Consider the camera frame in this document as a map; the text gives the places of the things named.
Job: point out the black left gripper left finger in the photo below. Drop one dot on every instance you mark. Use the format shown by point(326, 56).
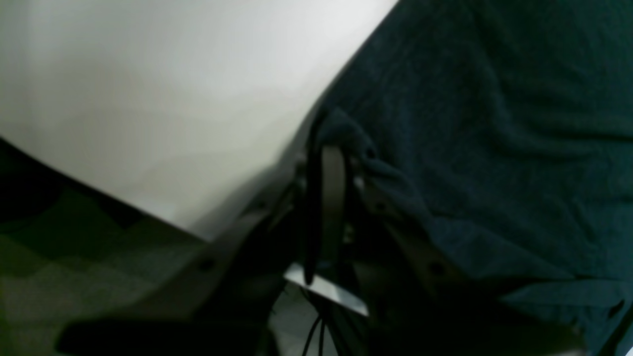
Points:
point(219, 304)

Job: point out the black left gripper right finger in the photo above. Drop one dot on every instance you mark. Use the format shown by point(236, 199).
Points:
point(420, 304)

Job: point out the black long-sleeve t-shirt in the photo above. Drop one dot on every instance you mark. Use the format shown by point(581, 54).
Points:
point(504, 127)

